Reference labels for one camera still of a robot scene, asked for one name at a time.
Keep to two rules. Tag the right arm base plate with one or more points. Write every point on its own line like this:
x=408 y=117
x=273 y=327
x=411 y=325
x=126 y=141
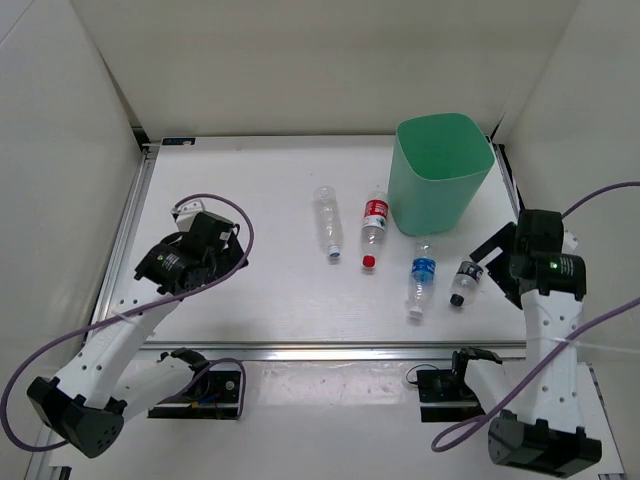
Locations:
x=442 y=397

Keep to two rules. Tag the clear bottle blue cap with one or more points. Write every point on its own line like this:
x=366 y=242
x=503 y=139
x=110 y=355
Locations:
x=328 y=222

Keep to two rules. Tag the blue label bottle white cap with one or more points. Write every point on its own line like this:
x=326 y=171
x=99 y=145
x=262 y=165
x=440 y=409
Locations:
x=422 y=279

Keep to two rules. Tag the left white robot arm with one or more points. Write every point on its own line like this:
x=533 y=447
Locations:
x=89 y=400

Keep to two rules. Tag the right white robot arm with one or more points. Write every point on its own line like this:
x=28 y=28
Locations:
x=536 y=425

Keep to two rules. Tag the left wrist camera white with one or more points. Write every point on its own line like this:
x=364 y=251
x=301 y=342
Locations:
x=185 y=214

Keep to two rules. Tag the green plastic bin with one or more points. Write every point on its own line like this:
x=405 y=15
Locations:
x=438 y=164

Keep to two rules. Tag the aluminium table frame rail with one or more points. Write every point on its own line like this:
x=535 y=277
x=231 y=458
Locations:
x=325 y=345

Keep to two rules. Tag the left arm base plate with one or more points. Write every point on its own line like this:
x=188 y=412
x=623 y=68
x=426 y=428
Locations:
x=218 y=395

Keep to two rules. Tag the small bottle black cap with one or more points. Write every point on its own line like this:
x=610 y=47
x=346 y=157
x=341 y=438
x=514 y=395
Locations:
x=465 y=284

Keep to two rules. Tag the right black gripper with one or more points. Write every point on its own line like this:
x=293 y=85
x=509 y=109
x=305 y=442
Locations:
x=507 y=285

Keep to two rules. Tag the red label bottle red cap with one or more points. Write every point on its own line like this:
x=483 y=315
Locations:
x=373 y=231

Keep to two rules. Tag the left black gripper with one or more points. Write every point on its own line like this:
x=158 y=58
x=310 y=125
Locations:
x=229 y=257

